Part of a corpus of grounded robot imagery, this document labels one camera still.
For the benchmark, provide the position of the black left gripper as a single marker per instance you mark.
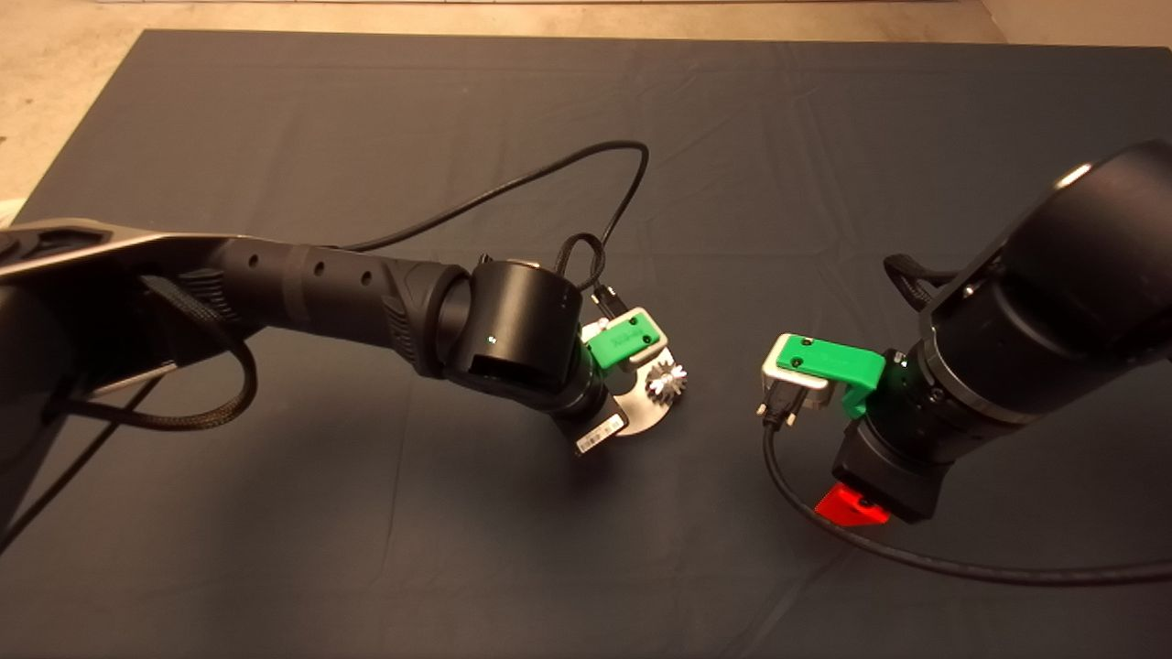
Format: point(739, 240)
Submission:
point(595, 428)

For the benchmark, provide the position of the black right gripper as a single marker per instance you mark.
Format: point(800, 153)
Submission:
point(888, 476)

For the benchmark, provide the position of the small steel planetary gear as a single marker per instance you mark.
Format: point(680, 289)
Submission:
point(661, 384)

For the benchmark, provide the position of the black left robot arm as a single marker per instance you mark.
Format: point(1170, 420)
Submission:
point(320, 284)

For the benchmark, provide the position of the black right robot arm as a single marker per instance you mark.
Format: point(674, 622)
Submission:
point(1053, 284)

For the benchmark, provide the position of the round metal carrier plate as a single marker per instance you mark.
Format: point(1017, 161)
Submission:
point(643, 414)

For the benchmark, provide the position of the dark grey table cloth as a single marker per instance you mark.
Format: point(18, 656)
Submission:
point(732, 119)

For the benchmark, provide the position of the green left camera mount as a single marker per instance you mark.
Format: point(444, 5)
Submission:
point(618, 343)

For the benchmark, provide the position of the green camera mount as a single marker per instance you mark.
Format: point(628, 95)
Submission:
point(618, 343)
point(829, 359)

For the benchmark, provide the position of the silver right camera box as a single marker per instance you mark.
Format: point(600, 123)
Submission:
point(787, 383)

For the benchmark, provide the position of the green right camera mount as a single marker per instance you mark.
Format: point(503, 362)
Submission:
point(829, 359)

